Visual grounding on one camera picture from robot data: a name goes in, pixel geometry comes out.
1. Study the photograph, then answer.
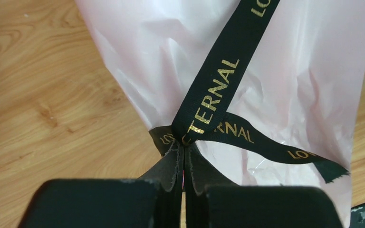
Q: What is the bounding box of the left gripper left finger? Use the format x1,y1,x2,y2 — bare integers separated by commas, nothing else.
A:
19,142,184,228

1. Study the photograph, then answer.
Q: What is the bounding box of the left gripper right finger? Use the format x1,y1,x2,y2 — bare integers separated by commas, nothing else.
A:
184,146,342,228

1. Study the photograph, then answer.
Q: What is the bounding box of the black ribbon gold lettering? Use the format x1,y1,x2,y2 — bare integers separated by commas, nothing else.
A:
149,0,349,183

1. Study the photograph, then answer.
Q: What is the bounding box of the pink wrapping paper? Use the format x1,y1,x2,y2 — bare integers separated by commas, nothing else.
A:
77,0,365,228

